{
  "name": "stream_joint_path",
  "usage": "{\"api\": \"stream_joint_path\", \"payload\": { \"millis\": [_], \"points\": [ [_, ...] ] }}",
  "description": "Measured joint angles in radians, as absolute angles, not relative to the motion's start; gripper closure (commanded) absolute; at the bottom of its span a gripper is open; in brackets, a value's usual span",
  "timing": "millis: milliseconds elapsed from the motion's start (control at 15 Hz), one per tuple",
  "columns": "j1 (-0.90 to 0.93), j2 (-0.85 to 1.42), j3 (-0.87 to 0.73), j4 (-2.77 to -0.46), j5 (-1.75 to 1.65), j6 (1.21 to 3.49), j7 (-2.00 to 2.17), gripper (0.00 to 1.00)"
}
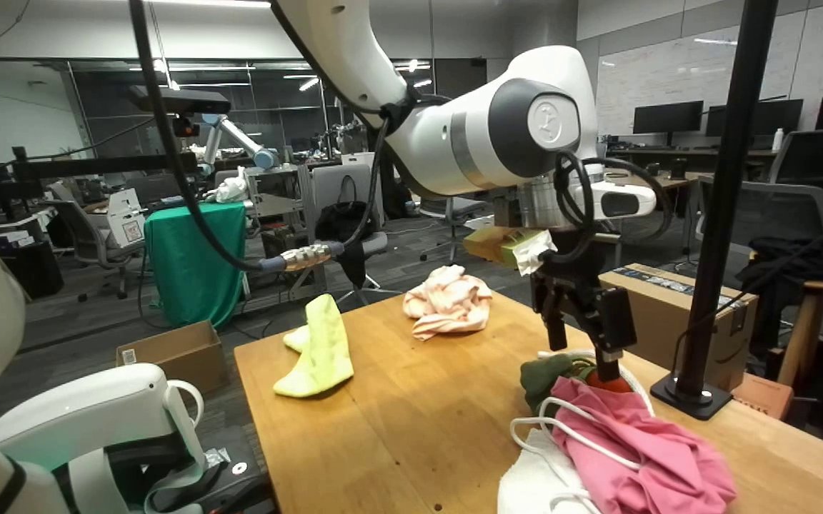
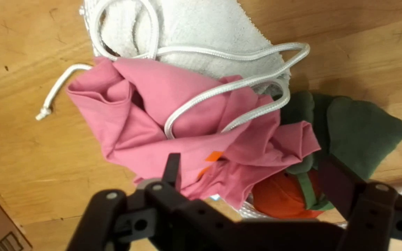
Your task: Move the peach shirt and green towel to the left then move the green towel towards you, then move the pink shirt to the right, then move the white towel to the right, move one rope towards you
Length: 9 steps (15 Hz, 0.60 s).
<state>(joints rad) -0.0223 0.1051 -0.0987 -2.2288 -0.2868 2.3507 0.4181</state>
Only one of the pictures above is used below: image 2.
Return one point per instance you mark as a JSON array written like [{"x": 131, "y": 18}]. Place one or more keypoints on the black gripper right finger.
[{"x": 373, "y": 213}]

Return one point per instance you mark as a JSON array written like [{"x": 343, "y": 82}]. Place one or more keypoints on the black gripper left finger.
[{"x": 117, "y": 217}]

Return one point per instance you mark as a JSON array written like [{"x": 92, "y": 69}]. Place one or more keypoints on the dark green cloth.
[{"x": 359, "y": 134}]

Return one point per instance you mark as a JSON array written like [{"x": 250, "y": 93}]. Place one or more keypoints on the red cloth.
[{"x": 279, "y": 195}]

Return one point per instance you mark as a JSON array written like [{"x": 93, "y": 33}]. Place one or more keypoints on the white towel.
[{"x": 195, "y": 22}]

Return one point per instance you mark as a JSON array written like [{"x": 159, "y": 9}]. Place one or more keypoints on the pink shirt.
[{"x": 140, "y": 115}]

